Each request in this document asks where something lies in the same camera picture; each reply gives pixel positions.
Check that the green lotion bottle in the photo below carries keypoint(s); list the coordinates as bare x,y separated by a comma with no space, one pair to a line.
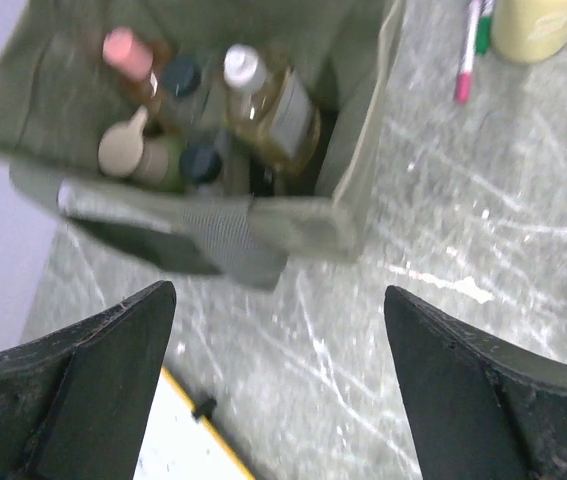
124,152

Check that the red and white marker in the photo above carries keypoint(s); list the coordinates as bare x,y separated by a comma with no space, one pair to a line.
464,75

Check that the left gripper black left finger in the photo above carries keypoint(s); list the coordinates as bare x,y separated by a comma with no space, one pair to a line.
74,404

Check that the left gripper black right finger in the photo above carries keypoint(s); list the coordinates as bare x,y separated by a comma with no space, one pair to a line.
478,406

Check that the olive green canvas bag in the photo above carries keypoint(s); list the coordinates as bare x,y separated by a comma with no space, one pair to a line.
204,137

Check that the yellow-framed small whiteboard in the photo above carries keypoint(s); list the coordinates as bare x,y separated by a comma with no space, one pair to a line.
180,442

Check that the clear square bottle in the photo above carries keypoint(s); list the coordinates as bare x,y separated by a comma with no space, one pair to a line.
201,166

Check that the clear perfume bottle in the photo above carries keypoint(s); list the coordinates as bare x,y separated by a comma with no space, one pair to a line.
189,83

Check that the orange bottle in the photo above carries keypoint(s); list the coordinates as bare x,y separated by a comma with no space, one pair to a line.
139,64

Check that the amber liquid bottle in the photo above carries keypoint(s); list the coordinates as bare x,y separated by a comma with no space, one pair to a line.
269,109

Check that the green marker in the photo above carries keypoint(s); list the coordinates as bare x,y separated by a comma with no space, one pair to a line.
483,39

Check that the yellow-green pump bottle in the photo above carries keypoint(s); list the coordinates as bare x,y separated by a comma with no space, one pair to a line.
528,31

